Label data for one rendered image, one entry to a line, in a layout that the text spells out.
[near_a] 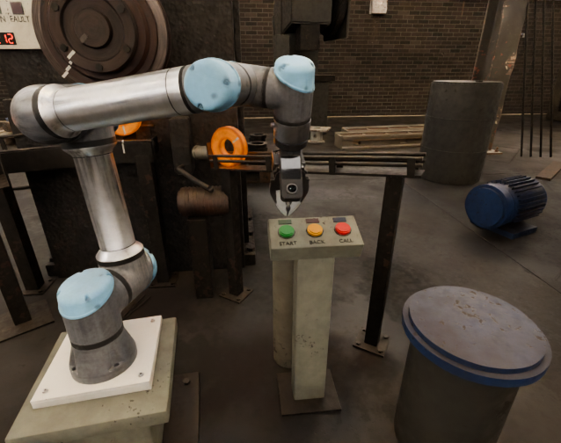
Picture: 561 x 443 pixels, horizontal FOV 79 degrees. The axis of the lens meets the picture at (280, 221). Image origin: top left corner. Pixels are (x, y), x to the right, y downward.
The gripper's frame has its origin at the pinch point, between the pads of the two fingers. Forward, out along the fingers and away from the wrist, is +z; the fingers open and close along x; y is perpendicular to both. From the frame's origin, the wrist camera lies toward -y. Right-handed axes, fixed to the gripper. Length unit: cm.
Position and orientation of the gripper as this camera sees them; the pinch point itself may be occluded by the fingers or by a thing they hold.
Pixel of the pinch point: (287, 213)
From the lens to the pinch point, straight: 84.3
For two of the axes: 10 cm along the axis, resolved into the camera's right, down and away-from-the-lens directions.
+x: -9.9, 0.4, -0.9
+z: -0.3, 7.2, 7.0
